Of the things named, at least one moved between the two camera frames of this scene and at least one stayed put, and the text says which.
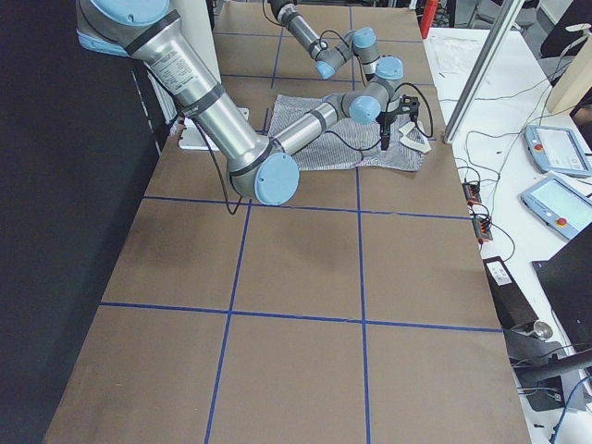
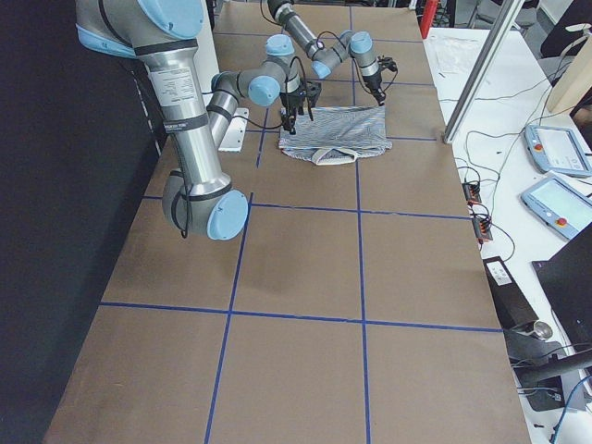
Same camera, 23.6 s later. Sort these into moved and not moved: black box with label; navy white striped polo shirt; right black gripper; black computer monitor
Moved: navy white striped polo shirt; right black gripper
Not moved: black computer monitor; black box with label
